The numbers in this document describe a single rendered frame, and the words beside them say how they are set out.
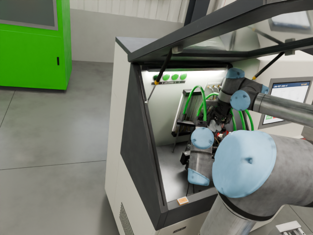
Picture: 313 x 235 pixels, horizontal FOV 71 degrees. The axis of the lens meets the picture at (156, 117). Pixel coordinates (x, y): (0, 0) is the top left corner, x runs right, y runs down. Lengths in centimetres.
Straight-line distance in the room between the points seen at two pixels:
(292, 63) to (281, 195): 135
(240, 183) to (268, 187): 4
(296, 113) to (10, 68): 353
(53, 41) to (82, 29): 150
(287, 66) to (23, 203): 232
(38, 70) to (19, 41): 43
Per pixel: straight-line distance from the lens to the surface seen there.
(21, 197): 242
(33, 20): 346
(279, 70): 161
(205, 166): 77
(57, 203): 231
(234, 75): 104
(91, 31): 492
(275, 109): 89
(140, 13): 499
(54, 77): 369
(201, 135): 76
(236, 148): 39
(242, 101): 89
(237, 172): 37
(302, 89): 188
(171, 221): 125
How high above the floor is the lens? 188
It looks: 33 degrees down
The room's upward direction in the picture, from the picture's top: 12 degrees clockwise
